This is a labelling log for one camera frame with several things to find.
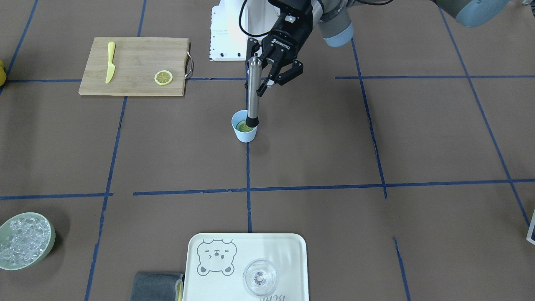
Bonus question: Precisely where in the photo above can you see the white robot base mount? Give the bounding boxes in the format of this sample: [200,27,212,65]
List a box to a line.
[209,0,280,61]

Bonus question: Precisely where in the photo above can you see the green bowl of ice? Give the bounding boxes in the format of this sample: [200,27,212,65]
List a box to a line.
[0,212,56,271]

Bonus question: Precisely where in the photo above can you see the clear wine glass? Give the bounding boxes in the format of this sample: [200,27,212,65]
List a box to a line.
[242,259,278,297]

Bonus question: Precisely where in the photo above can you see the yellow lemon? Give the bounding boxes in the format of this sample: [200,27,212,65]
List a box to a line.
[0,60,7,87]

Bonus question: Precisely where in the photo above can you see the yellow plastic knife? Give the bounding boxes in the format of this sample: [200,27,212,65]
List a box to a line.
[105,41,115,84]

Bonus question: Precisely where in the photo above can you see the grey folded cloth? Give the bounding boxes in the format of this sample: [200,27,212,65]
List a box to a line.
[130,272,185,301]

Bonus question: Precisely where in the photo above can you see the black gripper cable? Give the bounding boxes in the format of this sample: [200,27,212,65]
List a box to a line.
[238,0,285,38]

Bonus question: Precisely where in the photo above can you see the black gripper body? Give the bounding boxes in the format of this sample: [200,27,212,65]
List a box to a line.
[260,0,313,63]

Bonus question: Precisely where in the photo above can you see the steel muddler black tip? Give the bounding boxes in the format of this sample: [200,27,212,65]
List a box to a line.
[246,56,262,128]

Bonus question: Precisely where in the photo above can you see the white wire cup rack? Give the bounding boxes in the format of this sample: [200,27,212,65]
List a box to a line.
[526,211,535,245]

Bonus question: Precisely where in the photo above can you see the cream bear tray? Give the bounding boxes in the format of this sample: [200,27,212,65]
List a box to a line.
[182,233,310,301]

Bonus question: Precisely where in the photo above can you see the blue paper cup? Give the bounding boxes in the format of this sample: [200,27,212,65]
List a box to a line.
[231,110,258,143]

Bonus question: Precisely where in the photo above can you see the lemon slice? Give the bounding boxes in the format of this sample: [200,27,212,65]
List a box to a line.
[153,70,173,86]
[235,120,256,133]

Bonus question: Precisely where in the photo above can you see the wooden cutting board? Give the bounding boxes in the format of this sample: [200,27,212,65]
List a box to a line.
[79,37,193,97]

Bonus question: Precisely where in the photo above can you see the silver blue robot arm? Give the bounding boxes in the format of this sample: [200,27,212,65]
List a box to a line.
[238,0,508,97]

